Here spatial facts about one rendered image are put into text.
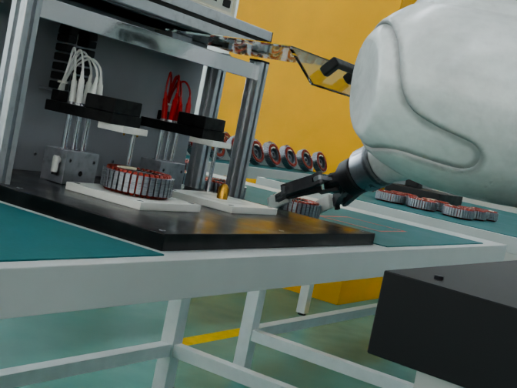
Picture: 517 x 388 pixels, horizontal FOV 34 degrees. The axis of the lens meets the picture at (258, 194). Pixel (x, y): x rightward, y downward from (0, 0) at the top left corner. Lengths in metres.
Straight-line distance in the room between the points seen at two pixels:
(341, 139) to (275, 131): 0.45
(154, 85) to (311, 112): 3.46
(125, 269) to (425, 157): 0.38
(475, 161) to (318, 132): 4.41
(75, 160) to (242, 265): 0.39
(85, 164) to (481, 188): 0.83
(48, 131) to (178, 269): 0.58
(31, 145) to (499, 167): 0.97
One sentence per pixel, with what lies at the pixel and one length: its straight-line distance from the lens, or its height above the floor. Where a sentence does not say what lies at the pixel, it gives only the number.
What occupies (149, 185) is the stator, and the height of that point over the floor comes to 0.80.
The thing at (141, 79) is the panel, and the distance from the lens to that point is 1.69.
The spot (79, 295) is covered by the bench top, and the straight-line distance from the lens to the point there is 0.90.
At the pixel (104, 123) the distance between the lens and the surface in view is 1.35.
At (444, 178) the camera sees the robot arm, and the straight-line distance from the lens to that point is 0.72.
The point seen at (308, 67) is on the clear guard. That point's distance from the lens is 1.45.
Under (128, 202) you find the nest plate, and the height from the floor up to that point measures 0.78.
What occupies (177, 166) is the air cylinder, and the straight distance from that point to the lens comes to 1.61.
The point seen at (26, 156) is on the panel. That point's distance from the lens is 1.51.
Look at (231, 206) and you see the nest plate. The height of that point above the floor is 0.78.
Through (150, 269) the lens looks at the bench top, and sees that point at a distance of 0.98.
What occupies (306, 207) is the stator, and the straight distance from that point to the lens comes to 1.78.
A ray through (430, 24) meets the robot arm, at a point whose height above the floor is 1.03.
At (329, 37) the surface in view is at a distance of 5.16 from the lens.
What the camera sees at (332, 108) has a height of 1.11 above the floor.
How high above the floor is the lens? 0.92
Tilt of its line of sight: 4 degrees down
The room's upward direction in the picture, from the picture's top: 11 degrees clockwise
